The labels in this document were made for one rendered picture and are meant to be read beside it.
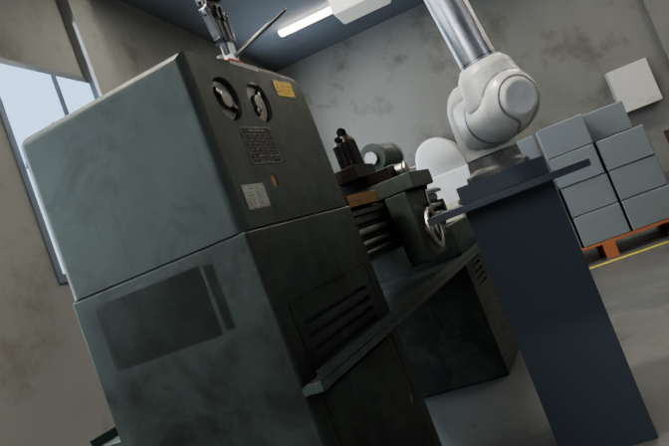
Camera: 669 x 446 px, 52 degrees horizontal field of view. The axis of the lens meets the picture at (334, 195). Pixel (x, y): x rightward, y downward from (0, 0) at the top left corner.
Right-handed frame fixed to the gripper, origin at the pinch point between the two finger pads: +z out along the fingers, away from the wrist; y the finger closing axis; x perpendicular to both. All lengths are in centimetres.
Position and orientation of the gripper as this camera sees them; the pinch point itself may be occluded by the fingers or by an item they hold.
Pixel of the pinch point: (230, 55)
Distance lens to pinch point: 196.3
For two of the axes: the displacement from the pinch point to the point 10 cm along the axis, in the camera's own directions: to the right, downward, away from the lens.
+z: 3.6, 9.3, -0.7
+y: 3.6, -0.7, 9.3
